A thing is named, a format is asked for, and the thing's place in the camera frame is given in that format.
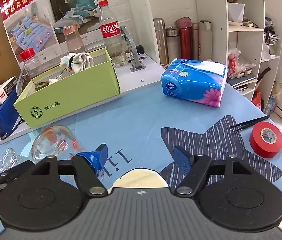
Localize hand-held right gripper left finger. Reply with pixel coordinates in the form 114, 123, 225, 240
30, 144, 108, 197

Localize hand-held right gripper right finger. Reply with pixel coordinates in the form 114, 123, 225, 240
173, 145, 254, 197

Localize cream soft cloth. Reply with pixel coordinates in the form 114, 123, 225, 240
107, 169, 169, 194

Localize green cardboard box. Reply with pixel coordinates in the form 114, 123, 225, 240
13, 47, 121, 130

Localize white sock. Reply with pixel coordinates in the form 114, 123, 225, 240
60, 52, 94, 73

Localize small clear glass mug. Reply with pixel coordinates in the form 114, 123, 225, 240
0, 148, 31, 173

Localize blue metal box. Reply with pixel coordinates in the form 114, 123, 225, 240
0, 87, 24, 140

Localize goldfish print glass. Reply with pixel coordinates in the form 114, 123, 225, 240
30, 125, 82, 164

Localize white labelled carton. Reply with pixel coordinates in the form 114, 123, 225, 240
0, 76, 18, 112

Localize red tape roll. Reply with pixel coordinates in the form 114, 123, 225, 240
249, 121, 282, 159

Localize blue tissue pack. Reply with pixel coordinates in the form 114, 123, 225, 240
160, 58, 228, 108

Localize black tweezers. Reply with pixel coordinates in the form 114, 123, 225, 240
229, 115, 271, 131

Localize camouflage cloth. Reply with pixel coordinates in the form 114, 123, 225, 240
34, 81, 50, 91

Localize small red bag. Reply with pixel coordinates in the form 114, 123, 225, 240
251, 90, 262, 109

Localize stack of notebooks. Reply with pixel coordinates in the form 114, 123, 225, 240
227, 75, 258, 87

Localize clear jar red lid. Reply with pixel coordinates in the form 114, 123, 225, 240
19, 48, 43, 80

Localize red white plastic bag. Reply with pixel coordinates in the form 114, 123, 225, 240
227, 49, 256, 79

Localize pink-lidded clear bottle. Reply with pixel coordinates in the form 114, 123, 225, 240
62, 25, 86, 54

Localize short steel flask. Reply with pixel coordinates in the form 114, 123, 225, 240
165, 27, 181, 62

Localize brown flask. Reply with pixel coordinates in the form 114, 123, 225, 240
191, 22, 201, 60

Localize tall silver flask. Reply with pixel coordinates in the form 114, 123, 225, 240
153, 18, 169, 65

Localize grey flask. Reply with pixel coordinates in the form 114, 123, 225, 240
198, 20, 213, 61

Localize red flask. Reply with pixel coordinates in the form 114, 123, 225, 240
175, 17, 193, 60

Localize clear cola bottle red cap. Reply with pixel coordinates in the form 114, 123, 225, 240
98, 0, 127, 67

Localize white shelf unit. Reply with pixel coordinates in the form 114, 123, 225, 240
193, 0, 282, 111

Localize potted plant white pot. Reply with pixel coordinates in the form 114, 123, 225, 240
224, 0, 246, 23

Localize silver metal bracket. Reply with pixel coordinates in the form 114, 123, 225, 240
120, 26, 147, 72

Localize wall calendar poster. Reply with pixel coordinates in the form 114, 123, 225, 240
0, 0, 102, 63

